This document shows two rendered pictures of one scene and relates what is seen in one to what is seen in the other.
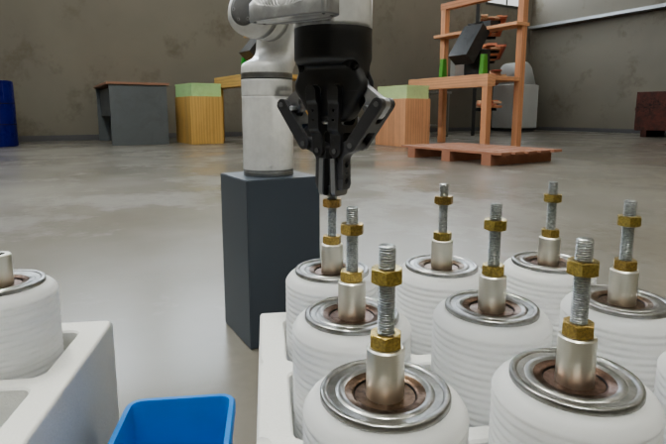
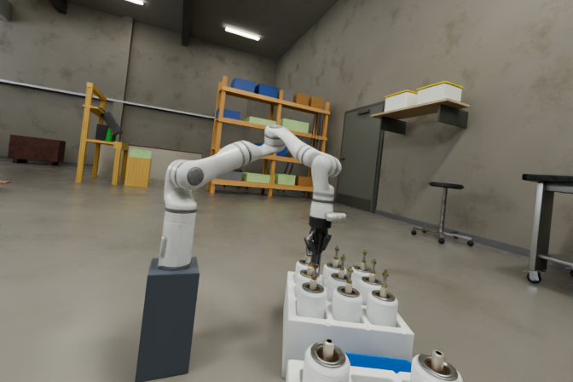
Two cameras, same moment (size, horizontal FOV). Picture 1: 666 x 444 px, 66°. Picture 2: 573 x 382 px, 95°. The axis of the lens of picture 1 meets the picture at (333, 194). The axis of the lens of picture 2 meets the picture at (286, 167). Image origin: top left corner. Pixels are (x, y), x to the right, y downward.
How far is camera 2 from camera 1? 1.06 m
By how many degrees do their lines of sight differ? 83
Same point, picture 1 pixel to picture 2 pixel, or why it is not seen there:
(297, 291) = (322, 297)
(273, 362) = (327, 321)
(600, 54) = not seen: outside the picture
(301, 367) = (356, 308)
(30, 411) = (364, 370)
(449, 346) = not seen: hidden behind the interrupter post
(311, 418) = (391, 304)
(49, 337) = not seen: hidden behind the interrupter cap
